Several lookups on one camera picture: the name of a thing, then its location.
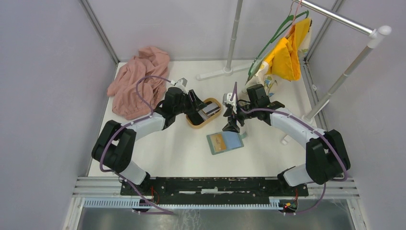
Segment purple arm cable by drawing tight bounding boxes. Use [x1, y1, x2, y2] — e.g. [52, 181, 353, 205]
[231, 81, 349, 216]
[99, 75, 185, 215]

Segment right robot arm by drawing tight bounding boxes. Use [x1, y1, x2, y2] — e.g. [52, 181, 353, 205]
[223, 84, 350, 196]

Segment black card in tray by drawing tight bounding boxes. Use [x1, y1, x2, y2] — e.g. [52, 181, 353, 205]
[187, 112, 205, 126]

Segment yellow hanging garment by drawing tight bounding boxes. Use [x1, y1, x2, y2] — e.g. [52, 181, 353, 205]
[261, 18, 313, 81]

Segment green clothes hanger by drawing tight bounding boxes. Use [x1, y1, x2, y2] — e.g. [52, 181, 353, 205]
[246, 14, 294, 83]

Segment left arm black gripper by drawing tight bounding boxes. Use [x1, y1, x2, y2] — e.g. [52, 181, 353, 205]
[173, 90, 207, 115]

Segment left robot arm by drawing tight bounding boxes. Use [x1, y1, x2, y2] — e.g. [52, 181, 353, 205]
[91, 87, 207, 195]

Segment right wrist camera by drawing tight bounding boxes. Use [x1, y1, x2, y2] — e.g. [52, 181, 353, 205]
[223, 92, 237, 115]

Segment pink clothes hanger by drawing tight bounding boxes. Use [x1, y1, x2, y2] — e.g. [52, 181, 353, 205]
[284, 0, 302, 38]

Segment white clothes rack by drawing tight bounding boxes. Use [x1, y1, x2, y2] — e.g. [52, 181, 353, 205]
[196, 0, 392, 146]

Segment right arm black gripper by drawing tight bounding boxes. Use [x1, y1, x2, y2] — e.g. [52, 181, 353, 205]
[223, 101, 258, 133]

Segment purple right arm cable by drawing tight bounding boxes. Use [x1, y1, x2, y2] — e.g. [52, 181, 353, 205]
[231, 81, 349, 216]

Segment white cable duct strip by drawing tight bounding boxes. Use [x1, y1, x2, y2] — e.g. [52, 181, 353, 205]
[83, 198, 282, 210]

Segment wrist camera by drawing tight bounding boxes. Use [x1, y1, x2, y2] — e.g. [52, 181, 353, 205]
[223, 92, 237, 115]
[170, 78, 188, 93]

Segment yellow oval card tray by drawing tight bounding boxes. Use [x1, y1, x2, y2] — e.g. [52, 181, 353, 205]
[186, 98, 222, 129]

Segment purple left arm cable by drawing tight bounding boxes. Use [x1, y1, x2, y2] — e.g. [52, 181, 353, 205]
[99, 75, 185, 215]

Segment pink crumpled cloth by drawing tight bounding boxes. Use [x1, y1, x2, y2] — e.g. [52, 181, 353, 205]
[107, 46, 170, 120]

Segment cartoon print hanging garment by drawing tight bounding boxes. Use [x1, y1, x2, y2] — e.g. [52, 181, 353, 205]
[239, 47, 305, 97]

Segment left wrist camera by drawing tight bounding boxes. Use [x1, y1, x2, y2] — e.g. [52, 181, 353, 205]
[170, 78, 188, 93]

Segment white striped card in tray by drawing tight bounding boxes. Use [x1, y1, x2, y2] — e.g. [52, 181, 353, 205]
[202, 101, 221, 117]

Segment aluminium frame rails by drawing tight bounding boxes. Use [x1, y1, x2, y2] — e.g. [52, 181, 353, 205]
[62, 176, 370, 230]

